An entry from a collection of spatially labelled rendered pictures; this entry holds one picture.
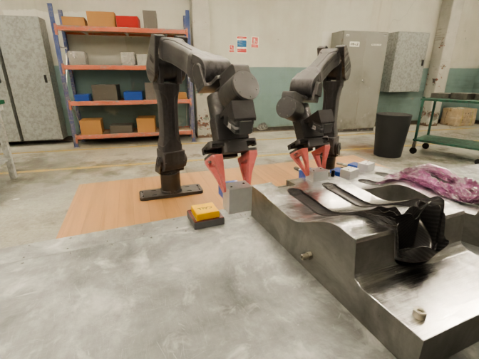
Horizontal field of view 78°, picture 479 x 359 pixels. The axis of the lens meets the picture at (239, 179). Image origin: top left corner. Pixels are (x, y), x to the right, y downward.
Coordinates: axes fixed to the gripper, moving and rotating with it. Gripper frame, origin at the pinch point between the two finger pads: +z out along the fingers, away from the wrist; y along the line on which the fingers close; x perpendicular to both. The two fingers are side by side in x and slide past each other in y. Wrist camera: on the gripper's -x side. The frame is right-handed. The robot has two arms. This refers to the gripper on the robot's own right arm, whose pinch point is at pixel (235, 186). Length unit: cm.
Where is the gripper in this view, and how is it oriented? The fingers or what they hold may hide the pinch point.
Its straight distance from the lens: 60.4
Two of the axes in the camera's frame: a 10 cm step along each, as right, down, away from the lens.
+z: 1.7, 9.8, -1.0
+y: 9.2, -1.2, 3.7
